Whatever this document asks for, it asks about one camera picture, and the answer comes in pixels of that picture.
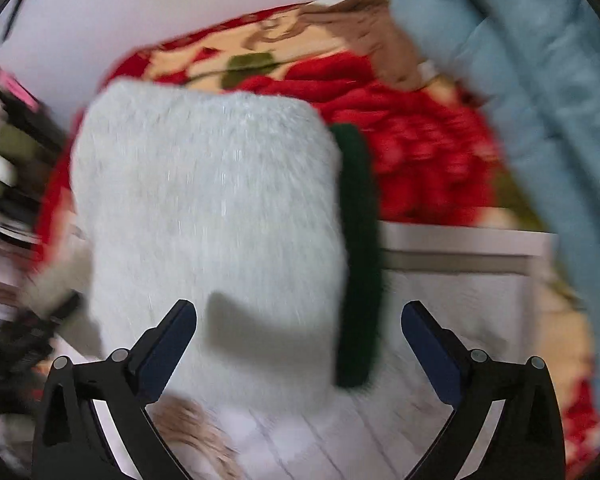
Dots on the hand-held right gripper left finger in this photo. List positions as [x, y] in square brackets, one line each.
[167, 355]

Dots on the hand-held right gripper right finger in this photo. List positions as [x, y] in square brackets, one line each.
[430, 355]

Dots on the white fluffy sweater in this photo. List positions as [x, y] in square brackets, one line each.
[205, 200]

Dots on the pile of folded clothes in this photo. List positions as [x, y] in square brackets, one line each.
[10, 150]

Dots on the beige knit cloth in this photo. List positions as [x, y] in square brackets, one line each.
[190, 425]

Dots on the green sweater with striped cuffs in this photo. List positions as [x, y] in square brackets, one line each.
[360, 240]

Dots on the red floral printed blanket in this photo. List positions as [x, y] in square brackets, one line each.
[420, 160]

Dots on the light blue puffer jacket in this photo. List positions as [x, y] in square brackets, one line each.
[555, 110]

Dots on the tan brown garment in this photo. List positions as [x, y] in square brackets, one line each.
[380, 35]

